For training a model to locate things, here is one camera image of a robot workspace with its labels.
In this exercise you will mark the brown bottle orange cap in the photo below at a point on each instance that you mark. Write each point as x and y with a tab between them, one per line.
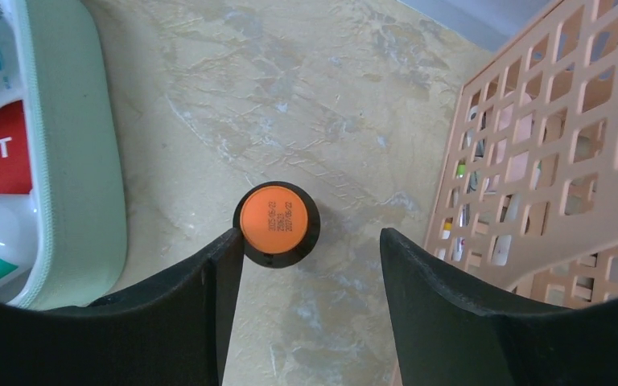
280	224

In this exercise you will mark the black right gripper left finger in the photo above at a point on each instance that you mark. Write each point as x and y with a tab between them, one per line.
172	328

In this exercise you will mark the small white bottle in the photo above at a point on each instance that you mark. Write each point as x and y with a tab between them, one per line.
19	240

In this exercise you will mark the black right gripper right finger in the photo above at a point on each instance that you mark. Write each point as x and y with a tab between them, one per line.
451	328

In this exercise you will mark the peach desk file organizer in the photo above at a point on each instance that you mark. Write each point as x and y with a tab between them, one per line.
528	195

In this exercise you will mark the green medicine case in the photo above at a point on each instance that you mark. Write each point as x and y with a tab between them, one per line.
75	164

